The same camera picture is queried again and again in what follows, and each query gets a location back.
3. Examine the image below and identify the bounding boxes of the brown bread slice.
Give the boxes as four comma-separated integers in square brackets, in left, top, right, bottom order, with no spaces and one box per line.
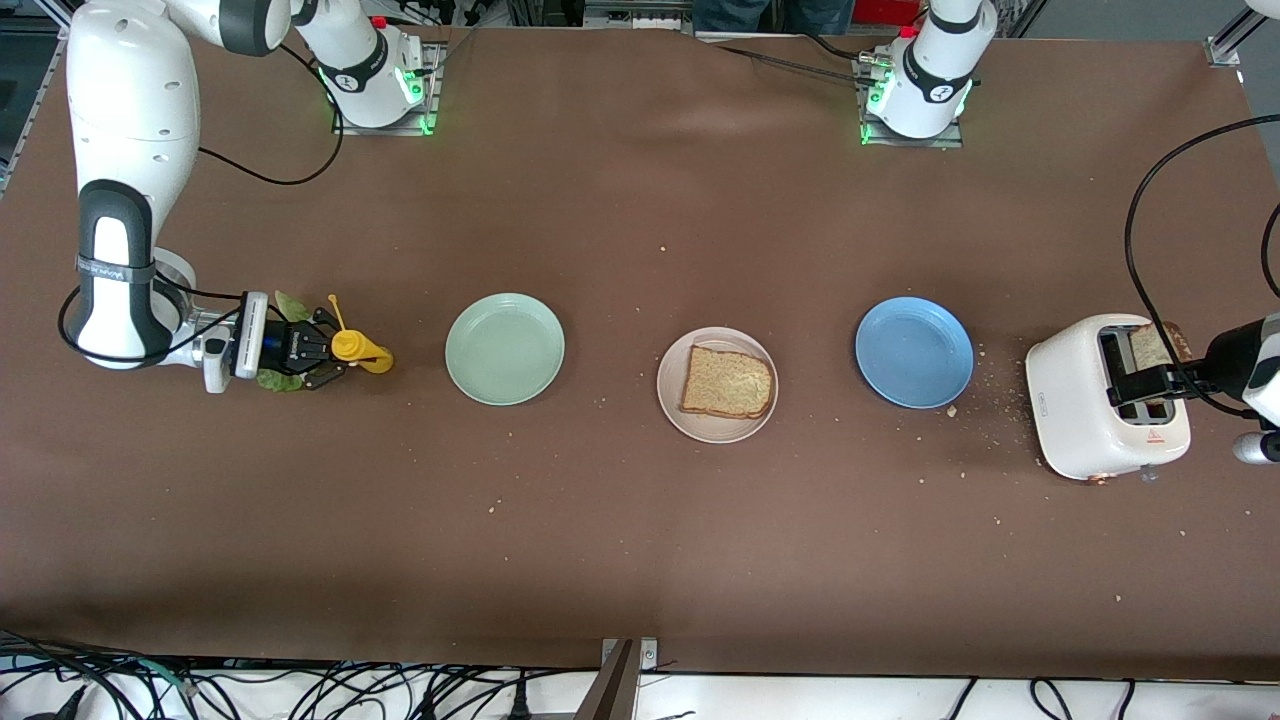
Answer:
[1128,320,1194,421]
[679,346,778,420]

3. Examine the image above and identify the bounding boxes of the person in blue jeans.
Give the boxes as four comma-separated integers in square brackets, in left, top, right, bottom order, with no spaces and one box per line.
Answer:
[690,0,856,33]

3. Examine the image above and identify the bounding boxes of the pale green plate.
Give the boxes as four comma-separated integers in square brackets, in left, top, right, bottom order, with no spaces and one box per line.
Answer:
[445,292,566,407]

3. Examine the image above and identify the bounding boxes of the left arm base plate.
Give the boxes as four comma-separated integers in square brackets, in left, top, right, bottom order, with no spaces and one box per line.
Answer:
[858,55,966,149]

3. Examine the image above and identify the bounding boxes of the tangled black floor cables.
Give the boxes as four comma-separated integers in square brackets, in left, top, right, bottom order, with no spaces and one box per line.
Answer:
[0,628,601,720]

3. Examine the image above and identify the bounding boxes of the green lettuce leaf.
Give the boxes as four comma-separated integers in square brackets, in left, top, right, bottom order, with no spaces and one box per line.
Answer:
[255,290,316,393]

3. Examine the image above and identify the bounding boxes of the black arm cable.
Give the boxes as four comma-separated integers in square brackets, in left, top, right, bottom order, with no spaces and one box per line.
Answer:
[1124,115,1280,421]
[58,45,346,366]

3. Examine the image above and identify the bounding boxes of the red box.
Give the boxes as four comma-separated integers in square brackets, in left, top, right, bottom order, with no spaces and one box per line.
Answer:
[855,0,926,26]

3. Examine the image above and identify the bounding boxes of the blue plate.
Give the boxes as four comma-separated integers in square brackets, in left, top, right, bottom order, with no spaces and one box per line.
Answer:
[854,296,975,410]

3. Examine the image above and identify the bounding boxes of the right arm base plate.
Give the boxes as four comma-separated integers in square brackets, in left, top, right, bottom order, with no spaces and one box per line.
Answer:
[333,45,441,136]

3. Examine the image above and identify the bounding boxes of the black base cable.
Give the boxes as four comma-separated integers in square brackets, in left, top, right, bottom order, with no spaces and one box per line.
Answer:
[715,45,873,83]
[795,28,867,63]

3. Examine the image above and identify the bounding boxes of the beige plate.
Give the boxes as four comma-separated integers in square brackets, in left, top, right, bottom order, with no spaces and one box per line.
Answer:
[656,326,780,445]

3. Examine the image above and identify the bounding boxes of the aluminium profile post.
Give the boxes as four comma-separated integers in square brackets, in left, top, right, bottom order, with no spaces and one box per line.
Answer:
[575,638,659,720]

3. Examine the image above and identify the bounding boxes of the white toaster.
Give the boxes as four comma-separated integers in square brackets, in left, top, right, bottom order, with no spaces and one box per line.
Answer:
[1024,313,1193,485]

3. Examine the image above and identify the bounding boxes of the yellow squeeze bottle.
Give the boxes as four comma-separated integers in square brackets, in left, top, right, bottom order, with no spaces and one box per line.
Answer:
[328,293,395,375]

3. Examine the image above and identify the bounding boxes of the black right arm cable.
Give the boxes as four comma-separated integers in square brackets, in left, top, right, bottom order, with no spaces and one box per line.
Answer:
[58,45,346,366]

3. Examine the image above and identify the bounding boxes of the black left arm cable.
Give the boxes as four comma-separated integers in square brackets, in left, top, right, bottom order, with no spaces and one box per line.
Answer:
[1124,115,1280,421]

